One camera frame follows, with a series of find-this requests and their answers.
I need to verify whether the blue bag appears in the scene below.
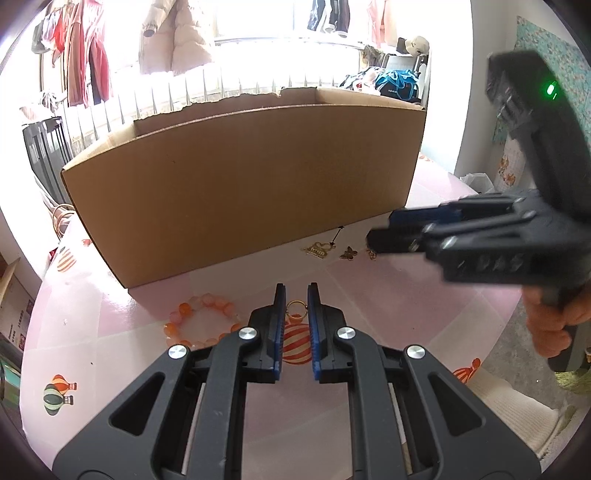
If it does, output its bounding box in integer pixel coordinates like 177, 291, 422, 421
375, 69, 421, 103

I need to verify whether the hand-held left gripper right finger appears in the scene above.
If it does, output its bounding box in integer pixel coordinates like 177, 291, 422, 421
307, 282, 541, 480

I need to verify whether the beige printed rolled mat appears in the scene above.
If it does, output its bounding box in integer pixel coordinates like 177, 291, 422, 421
493, 138, 532, 192

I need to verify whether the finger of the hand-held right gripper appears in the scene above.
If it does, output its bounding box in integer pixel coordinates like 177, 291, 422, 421
366, 220, 458, 259
389, 196, 518, 229

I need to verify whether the metal balcony railing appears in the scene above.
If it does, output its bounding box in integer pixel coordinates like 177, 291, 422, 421
65, 37, 384, 134

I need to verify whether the crumpled white plastic bag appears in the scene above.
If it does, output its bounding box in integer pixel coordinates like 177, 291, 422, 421
459, 172, 496, 195

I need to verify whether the pink shirt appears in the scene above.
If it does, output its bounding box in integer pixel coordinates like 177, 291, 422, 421
367, 0, 399, 47

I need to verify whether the person's right hand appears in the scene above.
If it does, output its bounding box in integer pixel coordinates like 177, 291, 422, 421
523, 279, 578, 360

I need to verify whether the dark garment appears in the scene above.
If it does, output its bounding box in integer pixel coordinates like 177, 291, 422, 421
90, 46, 103, 105

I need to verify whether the orange bead bracelet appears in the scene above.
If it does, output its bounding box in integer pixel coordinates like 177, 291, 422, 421
164, 295, 243, 348

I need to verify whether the person's right forearm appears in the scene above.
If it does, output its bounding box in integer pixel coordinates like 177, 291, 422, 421
466, 364, 583, 462

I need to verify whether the pile of clothes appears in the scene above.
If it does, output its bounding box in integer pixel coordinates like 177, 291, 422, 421
339, 69, 384, 93

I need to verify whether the beige puffer coat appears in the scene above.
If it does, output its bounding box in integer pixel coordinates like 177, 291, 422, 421
139, 0, 218, 77

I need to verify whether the printed cardboard storage box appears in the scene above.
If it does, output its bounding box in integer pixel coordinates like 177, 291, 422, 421
0, 258, 37, 352

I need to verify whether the brown cardboard box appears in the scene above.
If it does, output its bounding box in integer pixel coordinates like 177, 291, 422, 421
60, 87, 428, 289

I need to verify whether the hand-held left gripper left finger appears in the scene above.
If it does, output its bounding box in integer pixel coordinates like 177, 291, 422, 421
52, 282, 288, 480

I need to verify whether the grey-blue garment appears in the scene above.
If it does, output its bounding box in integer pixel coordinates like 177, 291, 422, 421
30, 7, 58, 54

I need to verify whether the dark denim jacket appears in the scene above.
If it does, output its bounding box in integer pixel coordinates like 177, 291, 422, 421
308, 0, 352, 34

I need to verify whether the red garment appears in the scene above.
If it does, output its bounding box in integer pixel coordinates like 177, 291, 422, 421
51, 0, 114, 108

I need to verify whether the beige hat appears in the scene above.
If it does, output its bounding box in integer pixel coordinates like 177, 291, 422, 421
396, 36, 431, 58

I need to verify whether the teal box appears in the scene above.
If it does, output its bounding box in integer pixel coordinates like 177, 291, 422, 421
0, 360, 23, 409

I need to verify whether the teal floral wall cloth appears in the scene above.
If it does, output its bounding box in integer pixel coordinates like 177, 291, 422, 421
492, 15, 591, 144

